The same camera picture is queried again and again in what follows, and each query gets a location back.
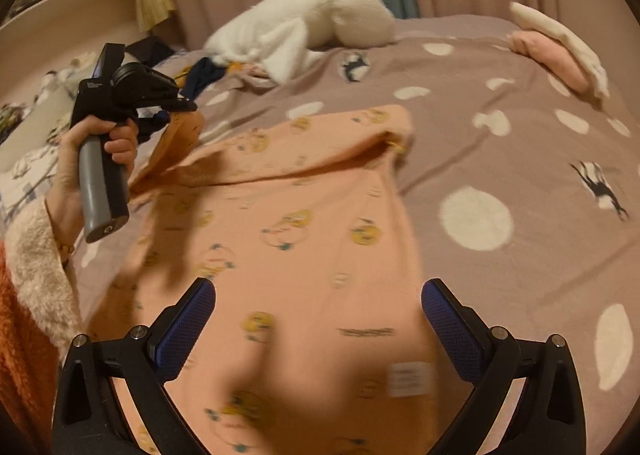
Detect peach cartoon print garment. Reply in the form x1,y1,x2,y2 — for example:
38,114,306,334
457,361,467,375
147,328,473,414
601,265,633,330
82,104,453,455

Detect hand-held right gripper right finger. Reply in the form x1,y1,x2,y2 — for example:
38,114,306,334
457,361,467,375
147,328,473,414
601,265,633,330
421,277,587,455

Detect white fluffy garment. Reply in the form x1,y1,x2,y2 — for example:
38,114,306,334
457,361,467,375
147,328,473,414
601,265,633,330
204,0,397,84

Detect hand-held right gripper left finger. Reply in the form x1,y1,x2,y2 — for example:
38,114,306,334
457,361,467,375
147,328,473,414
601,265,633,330
51,277,217,455

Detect straw tassel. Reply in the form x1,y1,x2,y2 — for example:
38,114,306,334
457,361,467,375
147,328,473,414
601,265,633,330
134,0,177,33

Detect white bedside shelf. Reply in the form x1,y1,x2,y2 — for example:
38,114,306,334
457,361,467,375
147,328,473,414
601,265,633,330
0,0,161,106

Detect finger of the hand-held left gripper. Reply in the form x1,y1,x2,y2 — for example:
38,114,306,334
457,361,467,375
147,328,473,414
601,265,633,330
159,98,199,114
134,111,169,144

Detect person's left hand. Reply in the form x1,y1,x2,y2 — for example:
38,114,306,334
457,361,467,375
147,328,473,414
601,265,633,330
46,116,139,256

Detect navy cloth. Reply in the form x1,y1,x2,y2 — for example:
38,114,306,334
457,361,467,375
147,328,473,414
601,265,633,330
181,56,226,100

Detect cream folded cloth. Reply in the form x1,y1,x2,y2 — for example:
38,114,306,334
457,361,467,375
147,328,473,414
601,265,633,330
509,1,612,102

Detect white printed bedsheet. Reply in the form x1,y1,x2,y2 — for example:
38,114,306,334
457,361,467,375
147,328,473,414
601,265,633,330
0,52,96,228

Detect person's left forearm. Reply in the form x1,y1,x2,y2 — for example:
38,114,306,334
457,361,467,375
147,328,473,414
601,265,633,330
0,197,85,443

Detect purple dotted blanket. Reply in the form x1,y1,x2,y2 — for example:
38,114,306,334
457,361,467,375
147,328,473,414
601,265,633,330
70,15,638,436

